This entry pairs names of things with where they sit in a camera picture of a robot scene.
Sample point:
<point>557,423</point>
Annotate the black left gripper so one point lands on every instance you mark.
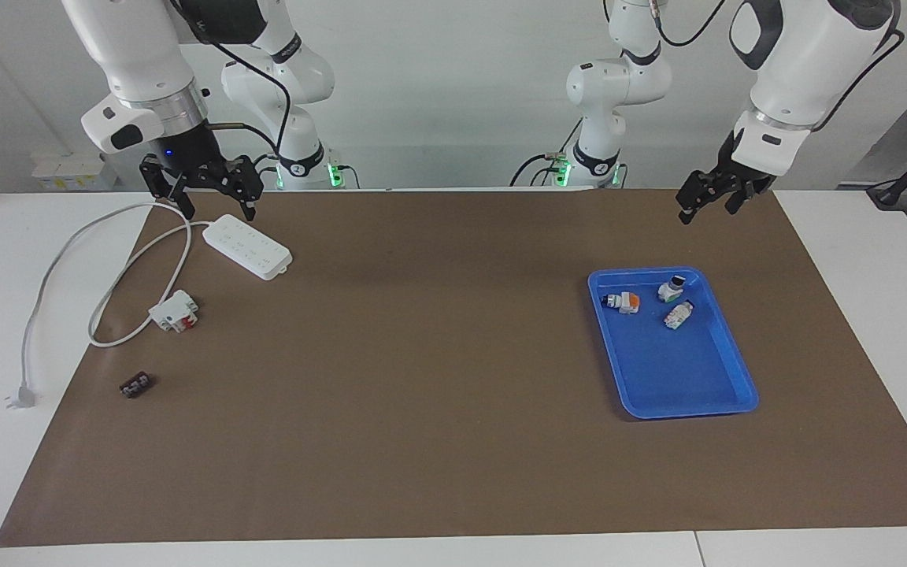
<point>737,169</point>

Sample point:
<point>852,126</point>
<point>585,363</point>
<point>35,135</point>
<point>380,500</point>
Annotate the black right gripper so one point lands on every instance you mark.
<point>190,157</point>

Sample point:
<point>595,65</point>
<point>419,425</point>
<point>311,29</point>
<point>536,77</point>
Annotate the orange white selector switch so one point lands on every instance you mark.
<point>678,315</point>
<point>625,302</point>

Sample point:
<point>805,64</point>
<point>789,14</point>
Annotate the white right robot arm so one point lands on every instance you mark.
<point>131,47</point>

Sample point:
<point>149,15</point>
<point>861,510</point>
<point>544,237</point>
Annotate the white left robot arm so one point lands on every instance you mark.
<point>816,55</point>

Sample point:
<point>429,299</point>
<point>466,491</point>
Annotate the white power strip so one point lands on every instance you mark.
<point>253,248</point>

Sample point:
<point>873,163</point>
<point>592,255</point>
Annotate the white red circuit breaker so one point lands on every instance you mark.
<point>174,311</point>

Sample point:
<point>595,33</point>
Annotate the white boxes stack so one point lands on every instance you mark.
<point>68,172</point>

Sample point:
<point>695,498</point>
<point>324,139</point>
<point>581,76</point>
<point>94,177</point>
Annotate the blue plastic tray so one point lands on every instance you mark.
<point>674,370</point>

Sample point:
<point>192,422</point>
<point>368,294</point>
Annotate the small black terminal block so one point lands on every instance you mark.
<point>137,386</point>

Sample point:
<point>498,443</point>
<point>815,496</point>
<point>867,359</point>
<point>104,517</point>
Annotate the brown table mat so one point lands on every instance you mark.
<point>422,394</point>

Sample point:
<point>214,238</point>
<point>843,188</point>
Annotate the green white selector switch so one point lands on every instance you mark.
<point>670,290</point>

